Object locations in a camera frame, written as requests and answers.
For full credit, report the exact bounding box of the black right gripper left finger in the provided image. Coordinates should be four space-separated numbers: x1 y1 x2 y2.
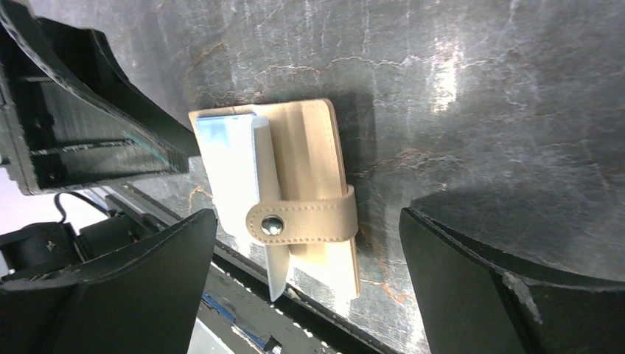
1 209 217 353

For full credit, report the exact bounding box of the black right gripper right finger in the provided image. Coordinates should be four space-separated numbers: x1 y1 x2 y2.
399 208 624 353

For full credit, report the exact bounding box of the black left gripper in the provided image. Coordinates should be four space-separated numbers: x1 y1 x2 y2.
1 1 200 195

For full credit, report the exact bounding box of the beige leather card holder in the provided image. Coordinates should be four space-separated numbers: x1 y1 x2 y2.
189 98 360 300

